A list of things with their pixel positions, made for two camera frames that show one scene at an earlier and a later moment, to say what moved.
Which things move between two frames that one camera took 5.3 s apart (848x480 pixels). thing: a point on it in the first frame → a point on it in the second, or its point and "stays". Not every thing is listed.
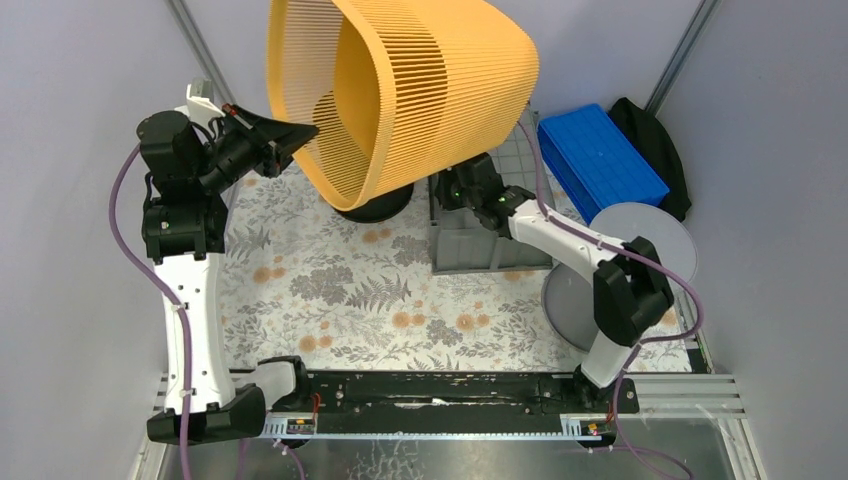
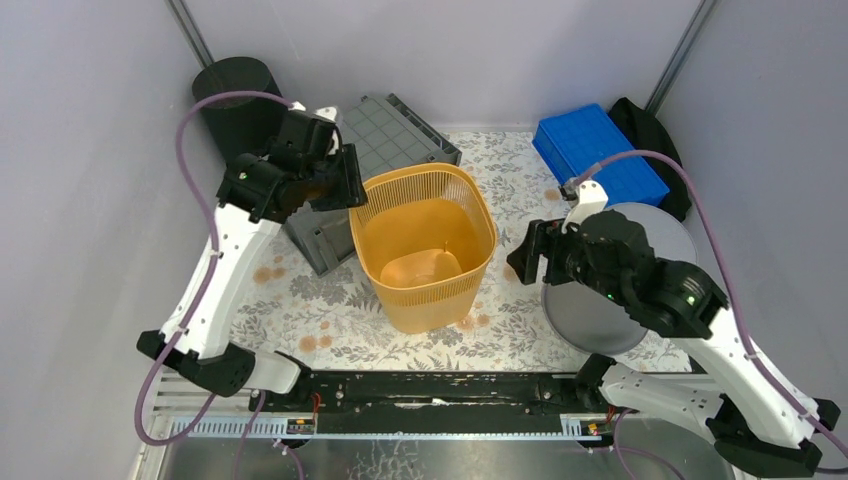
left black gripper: (263, 145) → (342, 176)
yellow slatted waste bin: (392, 85) → (423, 239)
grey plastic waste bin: (570, 303) stays
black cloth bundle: (657, 143) stays
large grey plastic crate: (461, 242) → (388, 136)
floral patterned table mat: (305, 281) stays
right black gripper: (442, 181) → (544, 236)
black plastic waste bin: (382, 208) → (243, 125)
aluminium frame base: (678, 425) stays
